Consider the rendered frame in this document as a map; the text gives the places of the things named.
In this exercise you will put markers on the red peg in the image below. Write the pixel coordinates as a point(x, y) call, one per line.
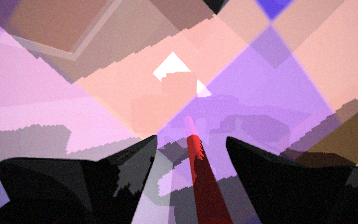
point(210, 204)

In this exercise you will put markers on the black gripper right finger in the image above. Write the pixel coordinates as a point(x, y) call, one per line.
point(283, 191)

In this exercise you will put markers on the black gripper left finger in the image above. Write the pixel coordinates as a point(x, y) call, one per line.
point(108, 190)

